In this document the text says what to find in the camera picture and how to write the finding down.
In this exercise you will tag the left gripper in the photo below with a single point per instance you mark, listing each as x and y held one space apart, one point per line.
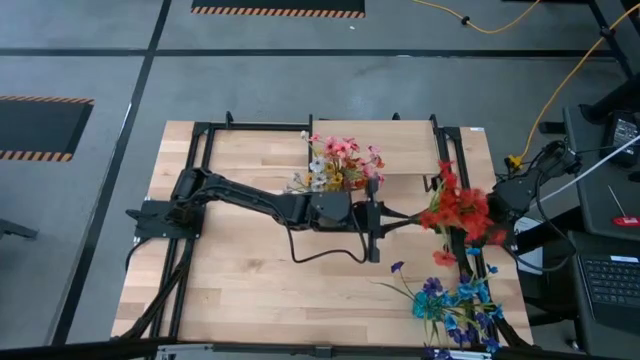
372 220

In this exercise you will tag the orange flower bunch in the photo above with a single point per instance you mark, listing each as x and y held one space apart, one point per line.
360 182

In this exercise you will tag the red flower bunch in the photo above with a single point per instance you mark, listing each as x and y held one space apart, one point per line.
465 205

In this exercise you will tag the purple flower bunch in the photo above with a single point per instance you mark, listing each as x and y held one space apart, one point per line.
432 286

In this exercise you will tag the pink flower bunch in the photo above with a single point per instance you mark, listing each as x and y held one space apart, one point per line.
340 148

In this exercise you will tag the white flower bunch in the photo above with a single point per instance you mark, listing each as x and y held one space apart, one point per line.
317 164

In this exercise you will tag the blue flower bunch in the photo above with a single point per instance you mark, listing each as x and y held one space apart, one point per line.
467 291

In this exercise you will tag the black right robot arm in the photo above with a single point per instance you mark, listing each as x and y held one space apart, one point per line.
520 195

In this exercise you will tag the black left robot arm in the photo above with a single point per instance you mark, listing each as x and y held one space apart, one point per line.
250 195

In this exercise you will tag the teal glass vase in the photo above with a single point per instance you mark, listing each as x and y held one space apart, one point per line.
422 306

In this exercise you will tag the dark grey desk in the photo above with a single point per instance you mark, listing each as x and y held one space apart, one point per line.
595 215

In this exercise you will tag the black keyboard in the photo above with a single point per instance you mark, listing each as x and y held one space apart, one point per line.
610 280

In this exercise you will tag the white rod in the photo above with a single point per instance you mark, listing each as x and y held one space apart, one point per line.
615 152

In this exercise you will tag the black screen device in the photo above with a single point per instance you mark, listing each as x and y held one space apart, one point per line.
622 135

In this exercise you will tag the black mat orange stripes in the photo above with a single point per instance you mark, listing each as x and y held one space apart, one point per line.
275 5
40 127

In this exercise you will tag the black stand leg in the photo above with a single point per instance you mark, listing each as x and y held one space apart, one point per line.
615 100

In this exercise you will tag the black chair foot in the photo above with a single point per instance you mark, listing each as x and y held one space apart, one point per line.
15 229

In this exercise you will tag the wooden shelf black frame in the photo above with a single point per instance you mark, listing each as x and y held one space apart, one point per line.
405 145

